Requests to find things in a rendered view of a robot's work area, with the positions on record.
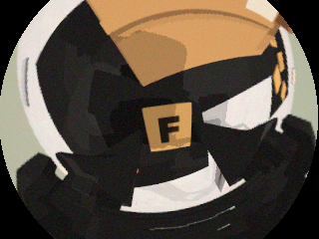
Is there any white paper ticket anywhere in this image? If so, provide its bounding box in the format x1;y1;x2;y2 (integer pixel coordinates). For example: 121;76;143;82
244;0;278;23

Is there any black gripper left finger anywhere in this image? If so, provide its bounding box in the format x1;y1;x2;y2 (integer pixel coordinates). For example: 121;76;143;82
55;130;143;207

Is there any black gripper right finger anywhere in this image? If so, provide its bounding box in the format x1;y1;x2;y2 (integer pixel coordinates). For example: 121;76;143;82
194;119;278;187

